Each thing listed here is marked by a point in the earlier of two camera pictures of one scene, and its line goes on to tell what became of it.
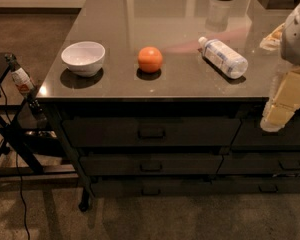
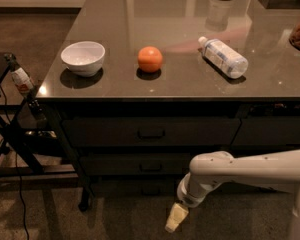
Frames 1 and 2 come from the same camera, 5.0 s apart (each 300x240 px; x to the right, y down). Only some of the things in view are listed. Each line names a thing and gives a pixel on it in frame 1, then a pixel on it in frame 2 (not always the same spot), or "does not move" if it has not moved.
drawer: x=152 y=187 does not move
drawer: x=251 y=133 does not move
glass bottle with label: x=20 y=76 does not move
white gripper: x=297 y=39 → x=189 y=199
